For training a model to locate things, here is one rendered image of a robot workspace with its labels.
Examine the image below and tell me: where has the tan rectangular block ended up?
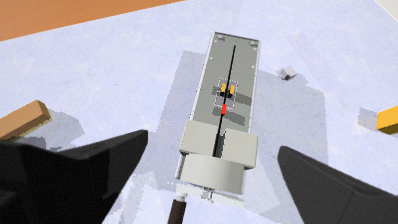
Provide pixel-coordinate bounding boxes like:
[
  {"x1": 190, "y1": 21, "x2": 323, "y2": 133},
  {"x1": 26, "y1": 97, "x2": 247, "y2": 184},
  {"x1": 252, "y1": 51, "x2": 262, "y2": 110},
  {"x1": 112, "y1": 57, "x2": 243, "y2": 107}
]
[{"x1": 0, "y1": 99, "x2": 53, "y2": 142}]

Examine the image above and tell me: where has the yellow rectangular block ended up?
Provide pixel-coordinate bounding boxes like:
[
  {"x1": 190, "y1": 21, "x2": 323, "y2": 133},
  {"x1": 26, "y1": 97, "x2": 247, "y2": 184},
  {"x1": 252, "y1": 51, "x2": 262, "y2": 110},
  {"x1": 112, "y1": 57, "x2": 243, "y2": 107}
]
[{"x1": 377, "y1": 105, "x2": 398, "y2": 135}]

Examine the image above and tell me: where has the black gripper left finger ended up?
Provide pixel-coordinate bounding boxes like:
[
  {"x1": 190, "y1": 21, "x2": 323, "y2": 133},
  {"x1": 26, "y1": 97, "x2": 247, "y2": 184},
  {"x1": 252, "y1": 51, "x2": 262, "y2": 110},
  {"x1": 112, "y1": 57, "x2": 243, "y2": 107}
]
[{"x1": 0, "y1": 129, "x2": 148, "y2": 224}]

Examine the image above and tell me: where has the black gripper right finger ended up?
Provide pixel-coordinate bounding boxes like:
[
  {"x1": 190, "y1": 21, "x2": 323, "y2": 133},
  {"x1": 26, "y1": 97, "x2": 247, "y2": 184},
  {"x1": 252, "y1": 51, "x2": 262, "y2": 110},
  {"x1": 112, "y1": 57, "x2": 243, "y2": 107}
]
[{"x1": 277, "y1": 146, "x2": 398, "y2": 224}]

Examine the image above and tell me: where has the small white cube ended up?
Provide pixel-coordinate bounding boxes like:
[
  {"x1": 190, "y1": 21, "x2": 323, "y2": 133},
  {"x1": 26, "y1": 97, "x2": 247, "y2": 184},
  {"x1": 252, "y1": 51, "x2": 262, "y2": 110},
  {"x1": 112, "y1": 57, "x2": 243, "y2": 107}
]
[{"x1": 280, "y1": 65, "x2": 297, "y2": 81}]

